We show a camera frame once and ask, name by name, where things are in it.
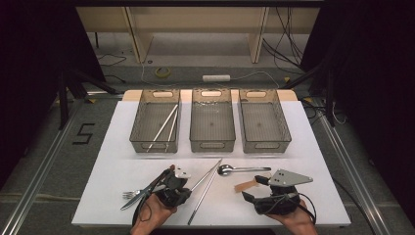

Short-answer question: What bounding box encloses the hand-held gripper cable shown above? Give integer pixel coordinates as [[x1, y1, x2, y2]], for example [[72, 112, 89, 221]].
[[131, 167, 172, 227], [298, 192, 317, 226]]

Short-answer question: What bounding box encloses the yellow tape roll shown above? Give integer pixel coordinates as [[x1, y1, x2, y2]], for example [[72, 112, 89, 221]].
[[154, 67, 171, 79]]

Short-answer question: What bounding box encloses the metal chopstick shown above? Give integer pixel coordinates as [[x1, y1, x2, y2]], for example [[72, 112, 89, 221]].
[[190, 158, 223, 193], [187, 160, 223, 226]]

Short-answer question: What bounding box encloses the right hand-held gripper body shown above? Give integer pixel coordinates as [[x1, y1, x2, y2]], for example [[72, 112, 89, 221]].
[[254, 168, 314, 216]]

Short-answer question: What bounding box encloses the metal spoon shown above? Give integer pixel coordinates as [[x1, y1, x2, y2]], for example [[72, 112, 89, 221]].
[[217, 164, 272, 176]]

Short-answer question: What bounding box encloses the aluminium floor rail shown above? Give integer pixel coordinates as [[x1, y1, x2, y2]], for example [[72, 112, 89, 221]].
[[0, 97, 82, 235], [317, 114, 392, 235]]

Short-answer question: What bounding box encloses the white chopstick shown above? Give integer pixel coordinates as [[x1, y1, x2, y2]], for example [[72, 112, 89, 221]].
[[164, 110, 179, 153], [146, 103, 180, 154]]

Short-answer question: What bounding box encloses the wooden handle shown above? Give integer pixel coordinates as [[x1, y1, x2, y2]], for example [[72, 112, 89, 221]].
[[121, 184, 166, 201]]

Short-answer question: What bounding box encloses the beige wooden shelf unit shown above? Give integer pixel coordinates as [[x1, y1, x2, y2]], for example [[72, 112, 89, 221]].
[[76, 6, 321, 65]]

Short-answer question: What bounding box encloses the white power cable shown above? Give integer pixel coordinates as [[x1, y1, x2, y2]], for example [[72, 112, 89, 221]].
[[140, 63, 282, 89]]

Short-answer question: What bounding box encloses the left hand-held gripper cable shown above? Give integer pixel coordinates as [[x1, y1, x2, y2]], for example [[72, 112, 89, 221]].
[[131, 167, 172, 227]]

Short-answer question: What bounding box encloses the black metal stand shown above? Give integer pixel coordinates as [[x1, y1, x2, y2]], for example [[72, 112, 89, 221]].
[[58, 68, 120, 130], [280, 62, 337, 126]]

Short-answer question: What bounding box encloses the white power strip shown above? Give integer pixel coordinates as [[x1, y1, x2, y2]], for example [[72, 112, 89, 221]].
[[202, 74, 232, 83]]

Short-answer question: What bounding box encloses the right hand-held gripper cable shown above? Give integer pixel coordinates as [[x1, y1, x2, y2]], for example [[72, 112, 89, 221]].
[[298, 192, 317, 226]]

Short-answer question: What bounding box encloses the white table cover sheet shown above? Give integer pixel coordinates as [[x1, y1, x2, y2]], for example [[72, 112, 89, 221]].
[[71, 100, 351, 228]]

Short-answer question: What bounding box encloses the black curtain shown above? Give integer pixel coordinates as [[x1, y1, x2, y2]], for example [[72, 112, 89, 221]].
[[300, 0, 415, 223], [0, 0, 106, 184]]

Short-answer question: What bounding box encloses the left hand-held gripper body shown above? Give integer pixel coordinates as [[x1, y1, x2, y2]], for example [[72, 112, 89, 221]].
[[155, 164, 194, 209]]

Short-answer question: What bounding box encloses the black floor cable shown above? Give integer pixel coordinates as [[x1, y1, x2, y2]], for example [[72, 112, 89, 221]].
[[332, 177, 378, 235]]

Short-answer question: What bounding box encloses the person's right hand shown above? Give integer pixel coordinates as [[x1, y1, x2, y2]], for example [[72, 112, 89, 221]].
[[265, 199, 319, 235]]

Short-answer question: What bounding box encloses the mesh bin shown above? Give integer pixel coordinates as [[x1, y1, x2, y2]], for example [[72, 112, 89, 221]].
[[238, 88, 293, 155], [189, 88, 237, 154], [129, 88, 181, 154]]

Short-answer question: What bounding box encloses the person's left hand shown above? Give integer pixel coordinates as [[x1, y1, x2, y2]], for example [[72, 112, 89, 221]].
[[130, 192, 179, 235]]

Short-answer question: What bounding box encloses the hanging black cable bundle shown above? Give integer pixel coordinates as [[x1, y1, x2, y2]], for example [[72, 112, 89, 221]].
[[262, 7, 306, 71]]

